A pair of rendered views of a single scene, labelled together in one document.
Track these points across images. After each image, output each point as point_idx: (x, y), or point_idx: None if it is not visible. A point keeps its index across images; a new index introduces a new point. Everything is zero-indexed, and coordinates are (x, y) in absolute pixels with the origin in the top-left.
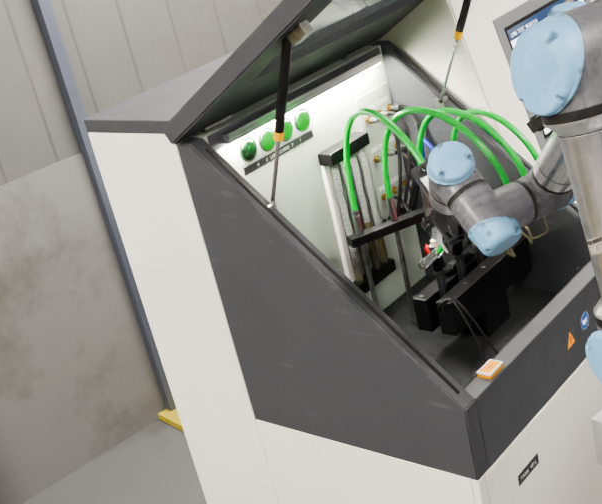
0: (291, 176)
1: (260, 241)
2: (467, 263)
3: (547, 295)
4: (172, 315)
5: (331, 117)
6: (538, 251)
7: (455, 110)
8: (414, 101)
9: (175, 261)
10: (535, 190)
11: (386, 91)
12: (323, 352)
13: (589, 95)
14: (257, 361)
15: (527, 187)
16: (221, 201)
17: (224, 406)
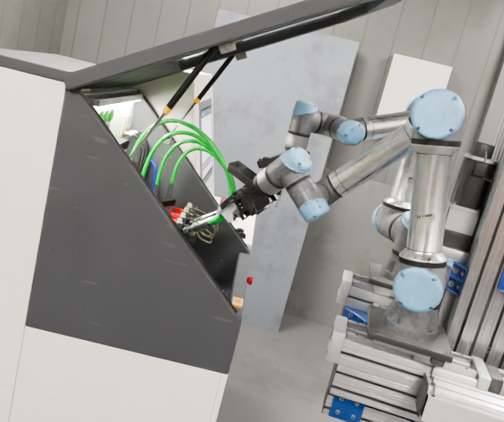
0: None
1: (115, 182)
2: None
3: None
4: None
5: (115, 120)
6: (198, 246)
7: (203, 142)
8: None
9: (6, 183)
10: (329, 191)
11: (131, 120)
12: (133, 274)
13: (457, 135)
14: (56, 276)
15: (326, 187)
16: (90, 145)
17: None
